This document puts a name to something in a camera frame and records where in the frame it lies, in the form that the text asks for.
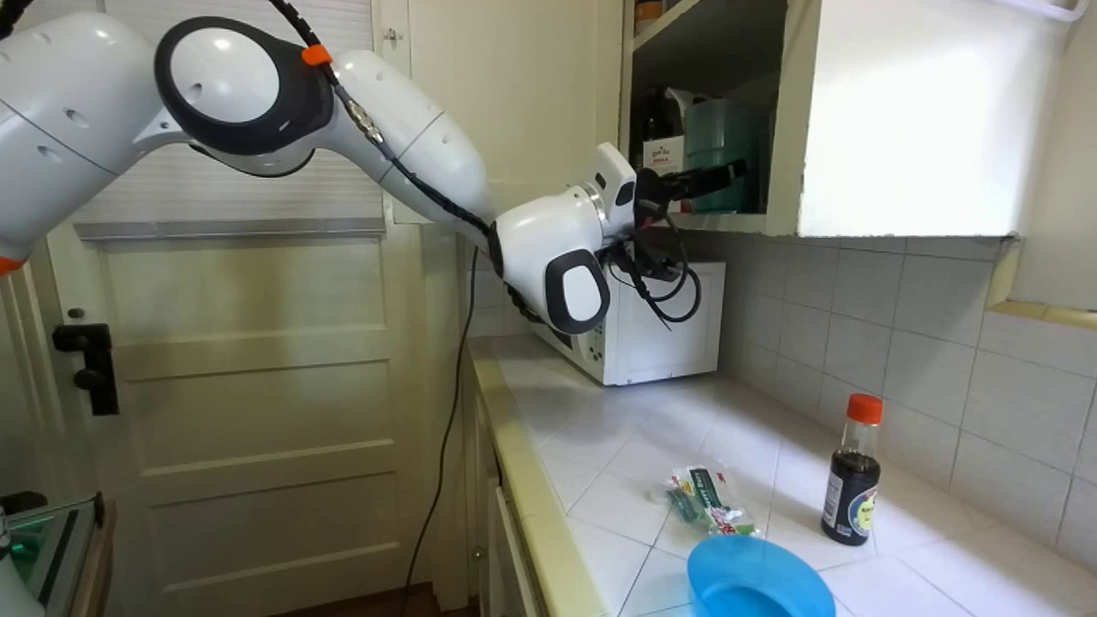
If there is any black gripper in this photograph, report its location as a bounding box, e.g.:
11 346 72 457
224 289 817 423
635 158 754 221

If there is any teal translucent plastic cup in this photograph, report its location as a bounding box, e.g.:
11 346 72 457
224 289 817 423
683 97 771 216

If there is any white cabinet door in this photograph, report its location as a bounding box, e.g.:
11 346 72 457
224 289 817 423
405 0 630 230
797 0 1083 239

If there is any cream lower counter cabinet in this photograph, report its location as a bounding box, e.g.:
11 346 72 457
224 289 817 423
466 375 550 617

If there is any white microwave oven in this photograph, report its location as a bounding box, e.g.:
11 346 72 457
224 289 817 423
526 258 729 392

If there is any green white snack packet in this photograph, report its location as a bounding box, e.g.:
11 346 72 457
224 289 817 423
665 463 760 541

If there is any soy sauce bottle red cap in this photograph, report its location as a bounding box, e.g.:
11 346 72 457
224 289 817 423
820 392 884 548

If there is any blue plastic bowl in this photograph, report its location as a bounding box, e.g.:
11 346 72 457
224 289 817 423
686 534 841 617

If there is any white door window blind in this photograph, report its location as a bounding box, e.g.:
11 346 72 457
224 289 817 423
45 0 388 232

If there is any white panel door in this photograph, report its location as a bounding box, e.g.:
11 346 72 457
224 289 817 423
45 221 474 617

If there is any black door lock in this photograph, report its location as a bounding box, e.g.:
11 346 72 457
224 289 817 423
51 320 122 420

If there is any white upper wall cabinet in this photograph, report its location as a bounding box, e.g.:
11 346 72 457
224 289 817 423
620 0 825 239

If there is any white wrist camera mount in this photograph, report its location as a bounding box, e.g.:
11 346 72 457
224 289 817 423
592 140 641 223

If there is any black hanging power cord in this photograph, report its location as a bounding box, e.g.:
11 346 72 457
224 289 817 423
405 244 483 594

